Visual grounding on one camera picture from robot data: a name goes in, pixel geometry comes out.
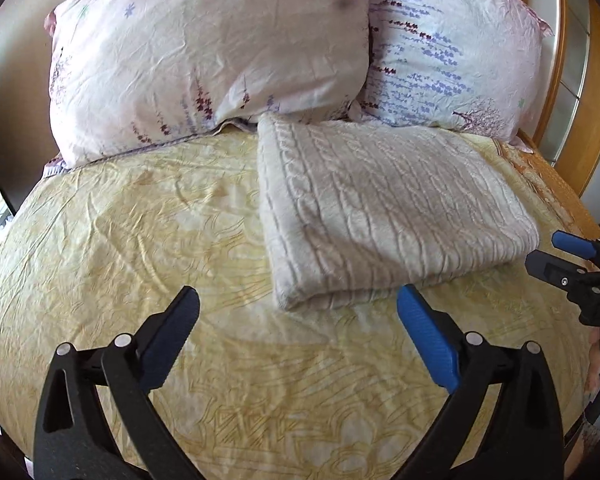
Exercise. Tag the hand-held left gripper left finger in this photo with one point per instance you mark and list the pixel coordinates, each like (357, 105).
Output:
(170, 340)

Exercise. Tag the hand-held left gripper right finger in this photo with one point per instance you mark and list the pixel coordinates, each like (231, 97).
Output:
(425, 340)

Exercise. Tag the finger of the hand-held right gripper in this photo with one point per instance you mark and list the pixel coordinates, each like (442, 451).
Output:
(552, 267)
(575, 245)

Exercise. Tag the person's right hand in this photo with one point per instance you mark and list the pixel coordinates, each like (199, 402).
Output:
(594, 365)

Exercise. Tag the yellow orange patterned bedsheet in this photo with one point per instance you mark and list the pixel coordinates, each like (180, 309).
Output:
(155, 240)

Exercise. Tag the wooden headboard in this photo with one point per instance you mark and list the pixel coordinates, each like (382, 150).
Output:
(595, 110)

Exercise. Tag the pale blue floral pillow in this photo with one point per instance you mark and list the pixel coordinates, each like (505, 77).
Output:
(455, 45)

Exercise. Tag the pink floral pillow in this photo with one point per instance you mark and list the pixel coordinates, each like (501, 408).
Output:
(190, 50)

